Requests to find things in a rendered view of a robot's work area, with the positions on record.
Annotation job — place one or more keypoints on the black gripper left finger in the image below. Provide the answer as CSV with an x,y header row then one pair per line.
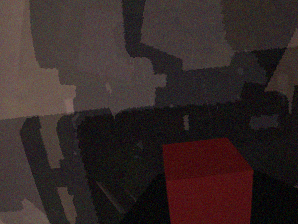
x,y
152,207

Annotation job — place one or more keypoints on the dark red block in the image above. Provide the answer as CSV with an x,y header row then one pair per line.
x,y
207,182

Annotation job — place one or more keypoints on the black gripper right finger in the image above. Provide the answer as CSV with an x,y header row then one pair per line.
x,y
272,201

